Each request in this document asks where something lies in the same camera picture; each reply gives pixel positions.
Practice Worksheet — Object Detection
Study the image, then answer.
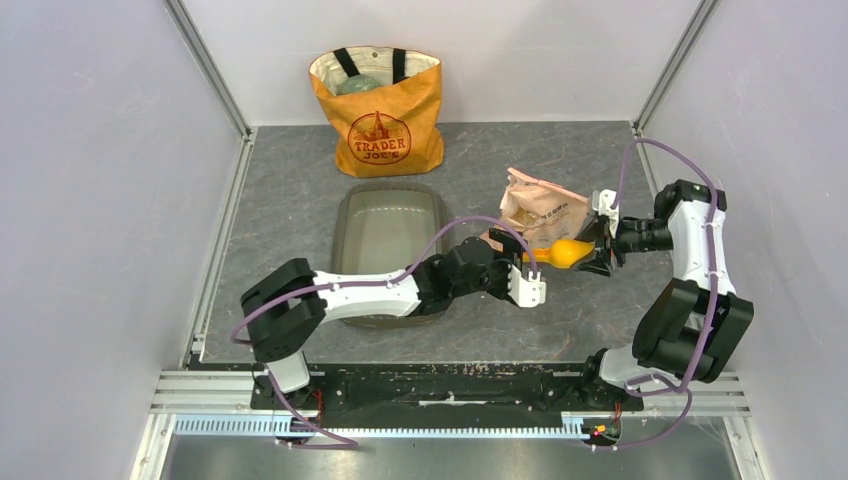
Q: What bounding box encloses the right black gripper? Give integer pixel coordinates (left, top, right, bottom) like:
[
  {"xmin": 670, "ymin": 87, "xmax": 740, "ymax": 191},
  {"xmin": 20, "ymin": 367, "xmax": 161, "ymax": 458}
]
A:
[{"xmin": 570, "ymin": 215, "xmax": 675, "ymax": 278}]

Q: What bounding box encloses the orange plastic scoop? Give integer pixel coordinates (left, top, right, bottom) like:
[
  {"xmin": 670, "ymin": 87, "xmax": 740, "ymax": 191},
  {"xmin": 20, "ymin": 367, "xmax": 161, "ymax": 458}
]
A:
[{"xmin": 522, "ymin": 239, "xmax": 595, "ymax": 269}]

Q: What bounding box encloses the green bundle inside bag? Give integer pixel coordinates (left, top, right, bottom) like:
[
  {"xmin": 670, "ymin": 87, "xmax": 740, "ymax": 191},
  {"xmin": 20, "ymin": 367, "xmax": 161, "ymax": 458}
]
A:
[{"xmin": 336, "ymin": 74, "xmax": 382, "ymax": 96}]

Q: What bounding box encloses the left aluminium corner post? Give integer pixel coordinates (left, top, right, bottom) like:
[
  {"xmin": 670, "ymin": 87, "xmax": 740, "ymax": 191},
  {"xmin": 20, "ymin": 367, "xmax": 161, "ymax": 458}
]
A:
[{"xmin": 164, "ymin": 0, "xmax": 252, "ymax": 139}]

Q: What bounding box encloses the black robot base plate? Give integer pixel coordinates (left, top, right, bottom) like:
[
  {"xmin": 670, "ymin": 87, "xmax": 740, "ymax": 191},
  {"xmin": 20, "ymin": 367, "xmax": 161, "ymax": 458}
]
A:
[{"xmin": 287, "ymin": 362, "xmax": 644, "ymax": 429}]

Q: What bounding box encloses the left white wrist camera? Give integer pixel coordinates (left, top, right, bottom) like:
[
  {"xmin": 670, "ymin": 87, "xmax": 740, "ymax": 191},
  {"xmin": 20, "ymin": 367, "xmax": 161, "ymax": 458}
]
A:
[{"xmin": 507, "ymin": 266, "xmax": 547, "ymax": 308}]

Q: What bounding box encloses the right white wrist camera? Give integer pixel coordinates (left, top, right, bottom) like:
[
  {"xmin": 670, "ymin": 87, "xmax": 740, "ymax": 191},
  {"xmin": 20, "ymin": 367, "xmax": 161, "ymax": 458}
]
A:
[{"xmin": 589, "ymin": 189, "xmax": 620, "ymax": 223}]

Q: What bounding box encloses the orange Trader Joe's bag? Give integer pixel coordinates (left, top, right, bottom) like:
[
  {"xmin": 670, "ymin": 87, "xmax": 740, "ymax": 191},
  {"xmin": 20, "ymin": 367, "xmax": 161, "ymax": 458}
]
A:
[{"xmin": 308, "ymin": 46, "xmax": 445, "ymax": 178}]

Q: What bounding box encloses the right aluminium corner post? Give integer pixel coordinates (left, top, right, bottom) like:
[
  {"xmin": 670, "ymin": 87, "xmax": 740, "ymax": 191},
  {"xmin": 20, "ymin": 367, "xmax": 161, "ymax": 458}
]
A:
[{"xmin": 632, "ymin": 0, "xmax": 720, "ymax": 134}]

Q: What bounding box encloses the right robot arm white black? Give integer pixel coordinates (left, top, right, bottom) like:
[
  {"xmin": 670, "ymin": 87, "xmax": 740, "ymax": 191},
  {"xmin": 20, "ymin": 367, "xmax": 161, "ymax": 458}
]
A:
[{"xmin": 576, "ymin": 180, "xmax": 754, "ymax": 409}]

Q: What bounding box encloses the grey translucent litter box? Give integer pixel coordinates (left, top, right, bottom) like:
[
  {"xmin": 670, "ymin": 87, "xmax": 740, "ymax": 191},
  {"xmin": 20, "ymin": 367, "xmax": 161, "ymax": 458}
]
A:
[{"xmin": 329, "ymin": 183, "xmax": 452, "ymax": 331}]

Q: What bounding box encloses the slotted cable duct rail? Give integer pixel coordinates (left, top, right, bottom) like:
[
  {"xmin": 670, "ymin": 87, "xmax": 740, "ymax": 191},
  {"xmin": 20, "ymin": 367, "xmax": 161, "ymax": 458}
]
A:
[{"xmin": 172, "ymin": 413, "xmax": 588, "ymax": 440}]

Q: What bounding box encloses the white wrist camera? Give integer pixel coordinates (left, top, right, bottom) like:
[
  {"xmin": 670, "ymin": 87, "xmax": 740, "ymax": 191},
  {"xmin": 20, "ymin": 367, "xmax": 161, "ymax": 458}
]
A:
[
  {"xmin": 589, "ymin": 189, "xmax": 620, "ymax": 223},
  {"xmin": 507, "ymin": 266, "xmax": 547, "ymax": 308}
]

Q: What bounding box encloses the pink litter bag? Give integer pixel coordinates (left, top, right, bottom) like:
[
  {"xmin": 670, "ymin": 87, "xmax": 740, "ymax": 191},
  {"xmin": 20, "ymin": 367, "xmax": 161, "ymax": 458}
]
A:
[{"xmin": 499, "ymin": 167, "xmax": 589, "ymax": 249}]

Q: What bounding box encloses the aluminium corner post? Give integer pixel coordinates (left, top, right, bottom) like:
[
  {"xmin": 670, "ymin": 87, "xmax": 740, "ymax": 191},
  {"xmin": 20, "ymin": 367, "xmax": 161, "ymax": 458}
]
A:
[
  {"xmin": 632, "ymin": 0, "xmax": 720, "ymax": 134},
  {"xmin": 164, "ymin": 0, "xmax": 252, "ymax": 139}
]

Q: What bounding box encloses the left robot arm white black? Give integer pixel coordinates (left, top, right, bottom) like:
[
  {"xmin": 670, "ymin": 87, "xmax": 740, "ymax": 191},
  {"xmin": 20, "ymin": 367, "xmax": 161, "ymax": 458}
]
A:
[{"xmin": 240, "ymin": 230, "xmax": 546, "ymax": 409}]

